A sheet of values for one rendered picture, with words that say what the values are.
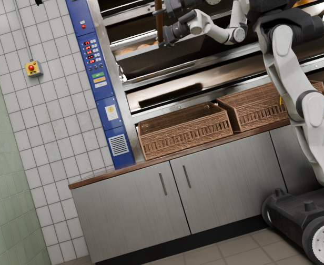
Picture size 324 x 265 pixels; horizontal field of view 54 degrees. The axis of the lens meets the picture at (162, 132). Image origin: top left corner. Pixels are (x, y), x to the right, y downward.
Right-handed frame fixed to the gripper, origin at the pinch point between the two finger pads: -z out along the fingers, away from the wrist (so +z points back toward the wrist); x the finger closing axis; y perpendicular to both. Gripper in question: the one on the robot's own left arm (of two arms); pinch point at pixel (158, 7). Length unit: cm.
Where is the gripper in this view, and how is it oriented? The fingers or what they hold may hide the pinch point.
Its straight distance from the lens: 144.4
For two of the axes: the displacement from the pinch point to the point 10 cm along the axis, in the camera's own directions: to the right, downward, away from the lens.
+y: 1.4, -0.2, 9.9
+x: 2.9, 9.6, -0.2
